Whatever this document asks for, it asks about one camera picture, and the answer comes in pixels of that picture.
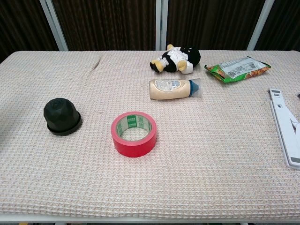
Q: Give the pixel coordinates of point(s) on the green snack packet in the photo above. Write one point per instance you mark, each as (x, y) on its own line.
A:
(236, 69)

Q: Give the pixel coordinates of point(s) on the beige waffle tablecloth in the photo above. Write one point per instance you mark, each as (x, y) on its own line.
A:
(187, 175)

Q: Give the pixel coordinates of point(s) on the red tape roll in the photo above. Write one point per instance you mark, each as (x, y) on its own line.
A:
(136, 146)

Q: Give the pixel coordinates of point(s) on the beige squeeze bottle blue cap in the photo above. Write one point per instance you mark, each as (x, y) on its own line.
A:
(168, 92)

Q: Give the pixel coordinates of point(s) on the black dome-shaped object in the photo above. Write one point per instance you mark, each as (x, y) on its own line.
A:
(61, 114)

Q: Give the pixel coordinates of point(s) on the black white plush toy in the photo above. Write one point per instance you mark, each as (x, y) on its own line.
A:
(189, 56)

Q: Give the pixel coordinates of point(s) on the dark brown partition panel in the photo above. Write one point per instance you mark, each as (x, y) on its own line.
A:
(21, 25)
(283, 23)
(211, 23)
(105, 23)

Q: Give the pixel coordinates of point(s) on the grey metal partition post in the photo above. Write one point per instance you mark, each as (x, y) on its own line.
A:
(161, 23)
(260, 25)
(54, 25)

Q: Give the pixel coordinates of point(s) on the white folding laptop stand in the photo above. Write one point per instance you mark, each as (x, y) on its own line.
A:
(284, 124)

